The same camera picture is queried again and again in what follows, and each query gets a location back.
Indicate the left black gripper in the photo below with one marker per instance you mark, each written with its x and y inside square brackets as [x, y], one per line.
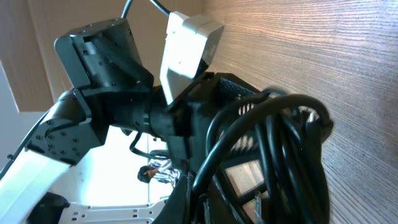
[183, 125]

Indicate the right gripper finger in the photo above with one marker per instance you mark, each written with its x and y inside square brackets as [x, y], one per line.
[178, 207]

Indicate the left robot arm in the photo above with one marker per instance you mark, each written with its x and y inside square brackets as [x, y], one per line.
[112, 88]

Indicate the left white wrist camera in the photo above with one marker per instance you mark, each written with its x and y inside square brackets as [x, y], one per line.
[190, 47]

